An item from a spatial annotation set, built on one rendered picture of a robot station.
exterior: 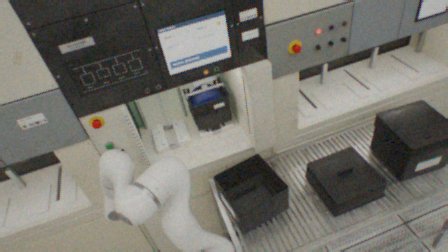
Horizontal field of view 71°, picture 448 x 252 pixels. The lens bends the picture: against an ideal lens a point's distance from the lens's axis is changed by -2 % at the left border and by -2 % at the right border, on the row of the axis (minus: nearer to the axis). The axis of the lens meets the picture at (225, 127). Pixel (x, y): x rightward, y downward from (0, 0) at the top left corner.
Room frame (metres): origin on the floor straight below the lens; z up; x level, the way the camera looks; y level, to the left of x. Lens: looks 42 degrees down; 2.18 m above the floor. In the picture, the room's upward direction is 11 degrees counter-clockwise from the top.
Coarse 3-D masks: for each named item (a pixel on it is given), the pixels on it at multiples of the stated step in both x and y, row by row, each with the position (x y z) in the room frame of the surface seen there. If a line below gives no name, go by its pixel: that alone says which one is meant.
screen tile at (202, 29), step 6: (204, 24) 1.24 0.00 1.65; (210, 24) 1.25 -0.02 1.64; (222, 24) 1.26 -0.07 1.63; (198, 30) 1.24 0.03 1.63; (204, 30) 1.24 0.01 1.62; (210, 30) 1.25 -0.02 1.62; (216, 30) 1.25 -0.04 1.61; (222, 30) 1.26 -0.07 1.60; (216, 36) 1.25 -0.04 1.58; (222, 36) 1.26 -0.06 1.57; (198, 42) 1.23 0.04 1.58; (204, 42) 1.24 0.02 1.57; (210, 42) 1.24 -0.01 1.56; (216, 42) 1.25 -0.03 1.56; (222, 42) 1.25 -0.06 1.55; (204, 48) 1.24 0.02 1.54
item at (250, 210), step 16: (256, 160) 1.15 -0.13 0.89; (224, 176) 1.08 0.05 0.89; (240, 176) 1.11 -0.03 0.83; (256, 176) 1.14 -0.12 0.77; (272, 176) 1.03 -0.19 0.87; (224, 192) 0.94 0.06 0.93; (240, 192) 1.03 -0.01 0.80; (256, 192) 1.03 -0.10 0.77; (272, 192) 0.99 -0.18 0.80; (288, 192) 0.90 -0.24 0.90; (240, 208) 0.95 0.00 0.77; (256, 208) 0.83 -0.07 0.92; (272, 208) 0.86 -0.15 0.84; (288, 208) 0.90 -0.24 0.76; (240, 224) 0.82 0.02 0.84; (256, 224) 0.83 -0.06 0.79
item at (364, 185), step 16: (320, 160) 1.08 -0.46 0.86; (336, 160) 1.06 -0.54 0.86; (352, 160) 1.04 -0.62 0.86; (320, 176) 0.98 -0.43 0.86; (336, 176) 0.96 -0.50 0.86; (352, 176) 0.94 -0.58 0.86; (368, 176) 0.92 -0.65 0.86; (320, 192) 0.93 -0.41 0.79; (336, 192) 0.87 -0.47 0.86; (352, 192) 0.85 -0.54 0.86; (368, 192) 0.84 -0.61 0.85; (336, 208) 0.81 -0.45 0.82; (352, 208) 0.82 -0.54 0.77
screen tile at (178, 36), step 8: (176, 32) 1.22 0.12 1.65; (184, 32) 1.22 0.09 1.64; (192, 32) 1.23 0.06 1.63; (168, 40) 1.21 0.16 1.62; (176, 40) 1.22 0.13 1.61; (192, 40) 1.23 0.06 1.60; (176, 48) 1.21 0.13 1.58; (184, 48) 1.22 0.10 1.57; (192, 48) 1.23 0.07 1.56; (168, 56) 1.21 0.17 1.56; (176, 56) 1.21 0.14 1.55
